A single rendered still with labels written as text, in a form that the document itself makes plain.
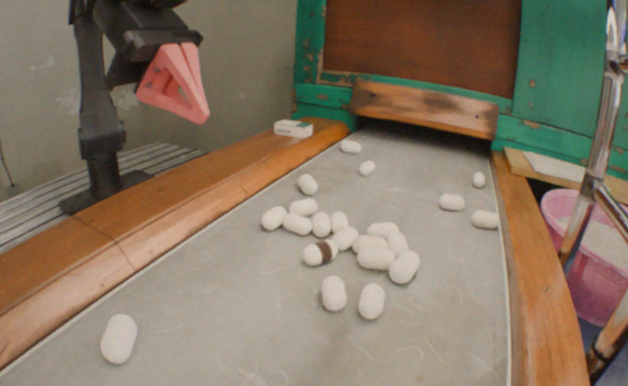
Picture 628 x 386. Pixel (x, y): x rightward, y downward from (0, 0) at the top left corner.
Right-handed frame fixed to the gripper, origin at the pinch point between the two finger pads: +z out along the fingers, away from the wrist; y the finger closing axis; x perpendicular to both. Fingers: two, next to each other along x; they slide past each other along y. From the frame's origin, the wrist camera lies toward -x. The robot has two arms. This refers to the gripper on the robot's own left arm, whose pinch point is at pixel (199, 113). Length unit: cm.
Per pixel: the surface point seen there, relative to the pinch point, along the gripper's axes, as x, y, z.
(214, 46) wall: 65, 133, -90
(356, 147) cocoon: 4.0, 32.5, 11.0
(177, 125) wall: 127, 135, -83
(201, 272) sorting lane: 5.9, -6.6, 11.3
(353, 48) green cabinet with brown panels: -4, 50, -6
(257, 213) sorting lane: 7.0, 5.3, 10.0
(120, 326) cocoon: 3.5, -16.5, 11.0
